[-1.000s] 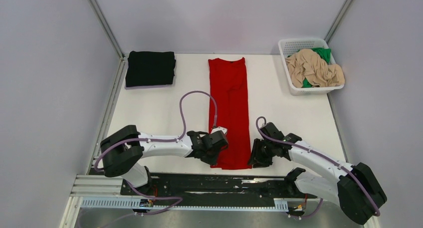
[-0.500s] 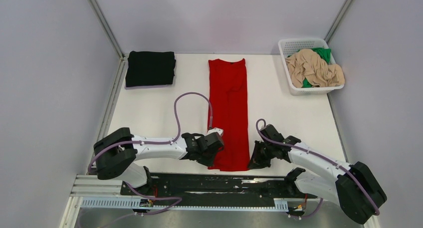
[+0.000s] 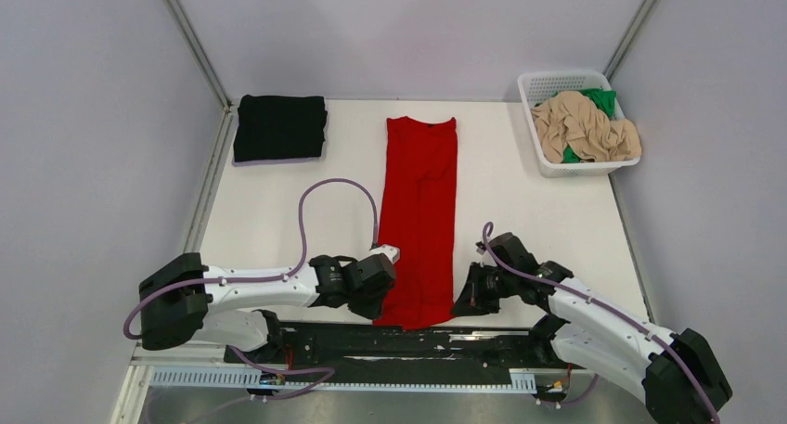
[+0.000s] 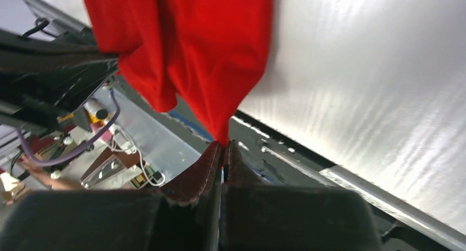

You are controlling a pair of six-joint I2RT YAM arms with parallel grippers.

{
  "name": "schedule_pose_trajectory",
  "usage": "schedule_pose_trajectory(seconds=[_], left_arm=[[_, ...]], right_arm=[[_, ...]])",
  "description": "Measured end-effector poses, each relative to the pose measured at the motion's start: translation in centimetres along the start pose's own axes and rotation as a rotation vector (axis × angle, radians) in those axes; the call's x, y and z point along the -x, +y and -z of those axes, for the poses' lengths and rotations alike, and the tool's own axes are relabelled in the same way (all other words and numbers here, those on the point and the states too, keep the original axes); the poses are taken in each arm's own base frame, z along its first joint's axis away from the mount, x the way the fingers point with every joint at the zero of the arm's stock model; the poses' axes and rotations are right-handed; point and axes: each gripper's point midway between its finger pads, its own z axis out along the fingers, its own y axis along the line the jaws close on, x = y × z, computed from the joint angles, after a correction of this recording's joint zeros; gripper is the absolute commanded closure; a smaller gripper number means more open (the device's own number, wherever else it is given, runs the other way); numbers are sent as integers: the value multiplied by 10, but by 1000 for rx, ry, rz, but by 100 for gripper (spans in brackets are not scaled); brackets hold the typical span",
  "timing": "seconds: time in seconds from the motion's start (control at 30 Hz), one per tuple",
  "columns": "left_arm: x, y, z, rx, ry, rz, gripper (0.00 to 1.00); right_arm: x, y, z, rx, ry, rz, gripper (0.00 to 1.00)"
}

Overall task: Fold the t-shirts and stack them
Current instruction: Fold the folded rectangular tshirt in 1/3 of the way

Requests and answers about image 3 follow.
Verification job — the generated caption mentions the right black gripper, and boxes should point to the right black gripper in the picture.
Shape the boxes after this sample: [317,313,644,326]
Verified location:
[450,263,516,318]

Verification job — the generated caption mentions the red t-shirt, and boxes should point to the red t-shirt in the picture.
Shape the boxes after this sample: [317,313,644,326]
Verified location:
[374,117,458,329]

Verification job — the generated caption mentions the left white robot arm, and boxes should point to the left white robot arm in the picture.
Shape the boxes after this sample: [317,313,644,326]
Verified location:
[128,245,400,362]

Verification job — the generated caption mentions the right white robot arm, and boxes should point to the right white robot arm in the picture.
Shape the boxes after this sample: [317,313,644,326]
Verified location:
[451,223,732,423]

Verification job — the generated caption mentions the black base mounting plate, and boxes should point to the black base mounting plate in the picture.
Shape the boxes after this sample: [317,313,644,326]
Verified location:
[248,321,569,386]

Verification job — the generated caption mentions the folded black t-shirt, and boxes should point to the folded black t-shirt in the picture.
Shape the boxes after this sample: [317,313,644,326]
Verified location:
[233,95,328,164]

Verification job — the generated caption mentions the beige t-shirt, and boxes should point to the beige t-shirt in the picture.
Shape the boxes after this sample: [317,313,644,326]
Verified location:
[531,91,642,164]

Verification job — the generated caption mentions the green t-shirt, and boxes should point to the green t-shirt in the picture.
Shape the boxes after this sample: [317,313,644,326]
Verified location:
[561,88,616,164]

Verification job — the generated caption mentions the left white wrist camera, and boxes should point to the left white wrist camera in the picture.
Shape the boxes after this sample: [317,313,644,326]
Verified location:
[368,244,401,264]

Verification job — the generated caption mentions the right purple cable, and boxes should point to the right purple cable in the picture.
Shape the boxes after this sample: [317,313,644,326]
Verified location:
[480,222,722,424]

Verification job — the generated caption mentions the purple cable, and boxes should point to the purple cable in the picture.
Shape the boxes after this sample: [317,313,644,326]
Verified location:
[480,222,722,424]
[123,178,381,404]

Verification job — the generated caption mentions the white slotted cable duct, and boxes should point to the white slotted cable duct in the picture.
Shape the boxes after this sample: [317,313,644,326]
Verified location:
[150,366,537,394]

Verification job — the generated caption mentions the left aluminium frame post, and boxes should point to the left aluminium frame post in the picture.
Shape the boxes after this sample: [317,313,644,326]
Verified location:
[162,0,232,111]

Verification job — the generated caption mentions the aluminium frame post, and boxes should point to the aluminium frame post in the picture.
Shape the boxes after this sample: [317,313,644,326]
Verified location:
[602,0,660,82]
[162,0,232,111]

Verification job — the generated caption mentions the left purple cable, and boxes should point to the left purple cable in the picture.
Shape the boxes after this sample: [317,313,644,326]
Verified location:
[123,178,381,404]

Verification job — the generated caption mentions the right aluminium frame post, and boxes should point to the right aluminium frame post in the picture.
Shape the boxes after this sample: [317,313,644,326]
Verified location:
[602,0,660,82]

